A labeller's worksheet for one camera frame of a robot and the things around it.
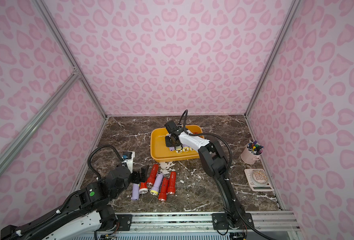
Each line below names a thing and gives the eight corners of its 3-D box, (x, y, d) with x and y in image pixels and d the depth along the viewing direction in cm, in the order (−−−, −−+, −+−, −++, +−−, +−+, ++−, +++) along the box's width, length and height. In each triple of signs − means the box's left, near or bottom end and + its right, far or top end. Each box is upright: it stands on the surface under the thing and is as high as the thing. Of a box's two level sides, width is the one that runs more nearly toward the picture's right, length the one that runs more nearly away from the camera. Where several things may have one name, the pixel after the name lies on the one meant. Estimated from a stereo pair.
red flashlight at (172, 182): (168, 194, 84) (167, 192, 81) (169, 173, 92) (169, 171, 89) (175, 194, 84) (175, 192, 81) (176, 173, 92) (176, 171, 89)
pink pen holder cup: (240, 163, 95) (247, 152, 85) (241, 151, 101) (248, 139, 90) (254, 167, 94) (263, 156, 83) (254, 154, 99) (263, 143, 89)
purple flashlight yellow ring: (150, 193, 83) (149, 192, 81) (158, 173, 91) (157, 171, 89) (157, 195, 83) (156, 194, 81) (164, 174, 90) (163, 173, 88)
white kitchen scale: (250, 191, 84) (252, 189, 82) (244, 171, 92) (246, 168, 89) (270, 191, 84) (274, 189, 81) (263, 171, 92) (266, 168, 89)
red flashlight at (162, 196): (158, 200, 82) (157, 198, 79) (163, 179, 90) (162, 176, 87) (165, 201, 82) (164, 199, 79) (169, 180, 89) (169, 177, 86)
